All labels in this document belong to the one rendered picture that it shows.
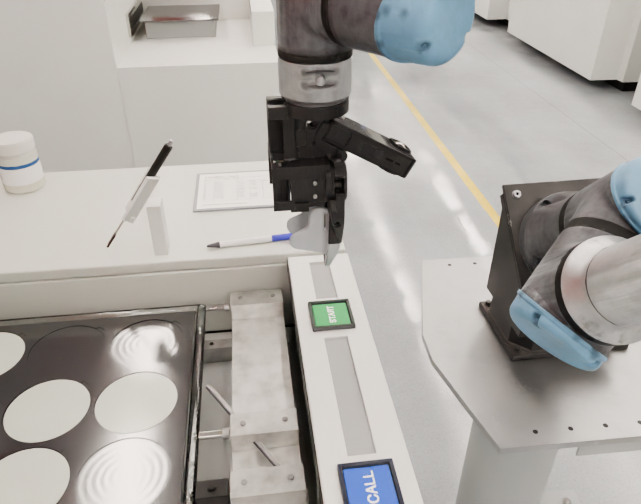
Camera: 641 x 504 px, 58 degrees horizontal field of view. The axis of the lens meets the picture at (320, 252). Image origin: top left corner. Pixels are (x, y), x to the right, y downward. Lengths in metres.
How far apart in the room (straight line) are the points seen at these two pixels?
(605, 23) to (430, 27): 4.61
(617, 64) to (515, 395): 4.48
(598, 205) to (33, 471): 0.71
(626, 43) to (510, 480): 4.36
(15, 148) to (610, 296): 0.95
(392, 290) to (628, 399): 1.58
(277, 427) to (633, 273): 0.41
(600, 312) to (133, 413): 0.54
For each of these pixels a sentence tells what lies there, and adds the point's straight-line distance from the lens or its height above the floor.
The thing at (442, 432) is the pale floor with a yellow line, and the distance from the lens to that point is 1.92.
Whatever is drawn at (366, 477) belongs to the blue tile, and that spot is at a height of 0.96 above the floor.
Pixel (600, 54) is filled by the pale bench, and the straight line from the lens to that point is 5.13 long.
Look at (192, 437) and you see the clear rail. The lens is 0.73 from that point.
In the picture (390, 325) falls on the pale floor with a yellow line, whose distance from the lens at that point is 2.26.
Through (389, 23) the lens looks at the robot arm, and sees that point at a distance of 0.50.
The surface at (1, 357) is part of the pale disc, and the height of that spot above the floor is 0.90.
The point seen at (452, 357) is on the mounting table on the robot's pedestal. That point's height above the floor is 0.82.
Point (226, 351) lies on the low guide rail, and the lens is 0.91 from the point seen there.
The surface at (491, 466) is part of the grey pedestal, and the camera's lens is 1.18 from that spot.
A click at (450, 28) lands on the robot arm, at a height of 1.35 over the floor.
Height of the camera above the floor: 1.46
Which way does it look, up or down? 33 degrees down
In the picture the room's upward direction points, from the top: straight up
